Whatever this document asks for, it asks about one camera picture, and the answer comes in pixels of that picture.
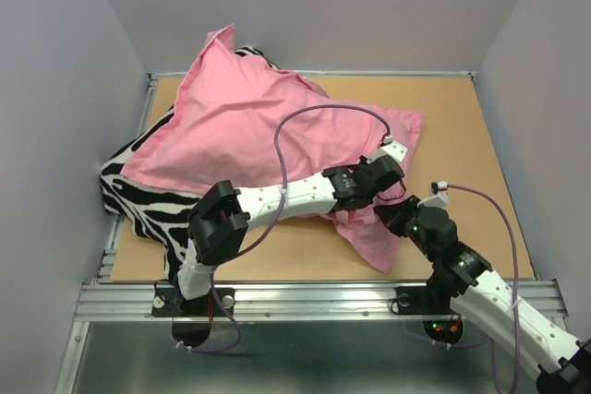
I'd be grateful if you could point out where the zebra striped pillow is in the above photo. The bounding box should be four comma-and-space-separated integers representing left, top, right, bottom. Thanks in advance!
99, 46, 278, 284

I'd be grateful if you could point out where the aluminium front mounting rail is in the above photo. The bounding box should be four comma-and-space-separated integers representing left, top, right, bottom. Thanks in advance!
76, 279, 568, 322

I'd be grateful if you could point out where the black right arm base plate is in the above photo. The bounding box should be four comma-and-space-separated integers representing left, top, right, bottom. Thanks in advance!
391, 285, 458, 316

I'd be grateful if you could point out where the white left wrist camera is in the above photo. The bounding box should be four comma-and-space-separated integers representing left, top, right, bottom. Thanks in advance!
367, 135, 408, 163

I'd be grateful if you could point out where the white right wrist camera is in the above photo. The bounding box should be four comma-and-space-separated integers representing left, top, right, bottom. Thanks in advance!
418, 181, 449, 209

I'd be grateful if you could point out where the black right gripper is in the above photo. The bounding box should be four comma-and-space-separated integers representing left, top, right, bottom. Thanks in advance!
374, 195, 437, 262

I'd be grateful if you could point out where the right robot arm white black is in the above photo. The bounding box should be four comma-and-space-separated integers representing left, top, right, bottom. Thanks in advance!
374, 197, 590, 393

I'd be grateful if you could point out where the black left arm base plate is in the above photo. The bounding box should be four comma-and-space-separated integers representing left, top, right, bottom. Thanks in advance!
151, 280, 235, 318

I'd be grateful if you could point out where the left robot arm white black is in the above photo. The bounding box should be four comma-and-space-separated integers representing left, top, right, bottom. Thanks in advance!
173, 149, 404, 315

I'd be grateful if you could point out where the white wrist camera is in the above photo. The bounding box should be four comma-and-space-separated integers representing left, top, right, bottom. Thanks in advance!
367, 135, 408, 163
418, 181, 449, 209

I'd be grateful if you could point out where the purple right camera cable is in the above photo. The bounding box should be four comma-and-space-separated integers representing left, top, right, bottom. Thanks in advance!
445, 184, 521, 394

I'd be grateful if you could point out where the pink satin pillowcase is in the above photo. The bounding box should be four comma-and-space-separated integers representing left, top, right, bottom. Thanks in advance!
123, 23, 424, 273

